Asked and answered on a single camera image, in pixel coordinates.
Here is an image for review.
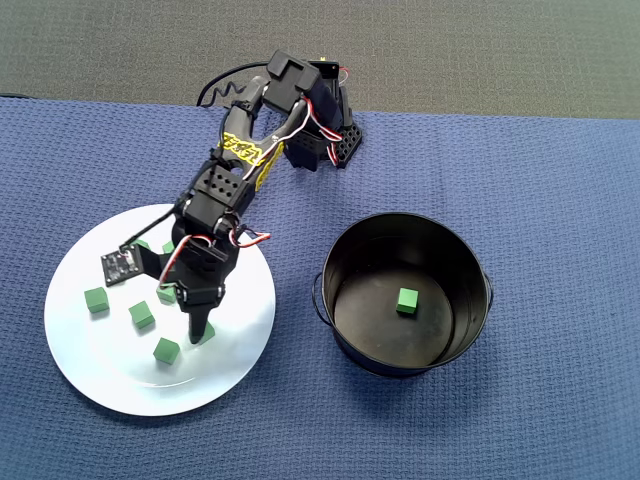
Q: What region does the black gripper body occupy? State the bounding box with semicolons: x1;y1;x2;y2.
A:
169;232;240;290

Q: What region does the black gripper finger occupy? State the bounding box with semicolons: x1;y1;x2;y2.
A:
174;282;226;346

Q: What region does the white round plate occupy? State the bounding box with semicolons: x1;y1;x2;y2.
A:
43;203;277;417

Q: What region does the black metal bucket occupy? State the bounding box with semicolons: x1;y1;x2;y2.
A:
310;212;495;379

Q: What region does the blue woven tablecloth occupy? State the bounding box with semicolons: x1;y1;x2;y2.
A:
0;94;640;480

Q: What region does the thin black camera cable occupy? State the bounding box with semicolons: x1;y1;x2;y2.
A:
118;62;271;251

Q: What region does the red white gripper servo wire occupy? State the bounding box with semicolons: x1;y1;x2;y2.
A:
157;230;272;292

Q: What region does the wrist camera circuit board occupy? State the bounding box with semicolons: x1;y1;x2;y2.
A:
101;239;176;287

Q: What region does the red white arm servo wire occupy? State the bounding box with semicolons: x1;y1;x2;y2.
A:
294;97;346;166

